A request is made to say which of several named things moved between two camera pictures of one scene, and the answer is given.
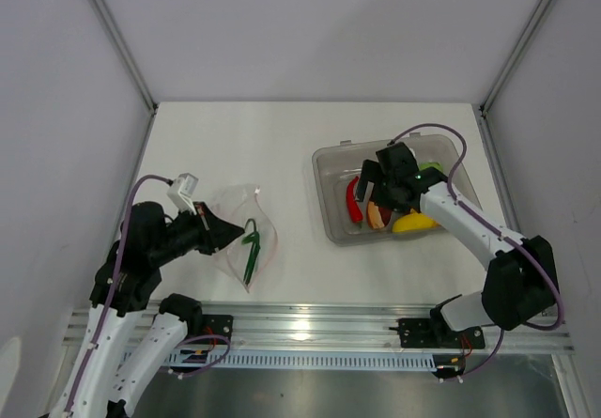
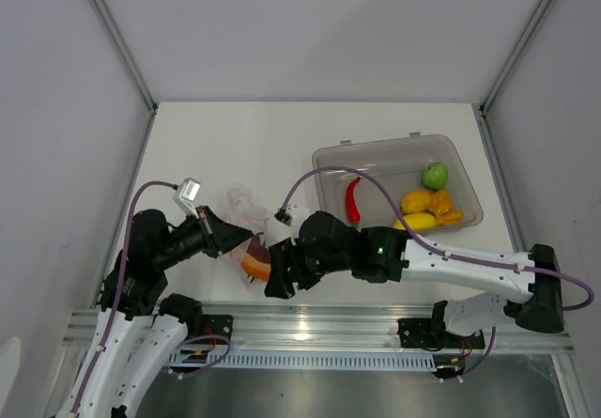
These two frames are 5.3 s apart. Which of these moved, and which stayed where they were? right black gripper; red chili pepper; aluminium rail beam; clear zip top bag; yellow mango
Moved: clear zip top bag; right black gripper
Stayed: aluminium rail beam; red chili pepper; yellow mango
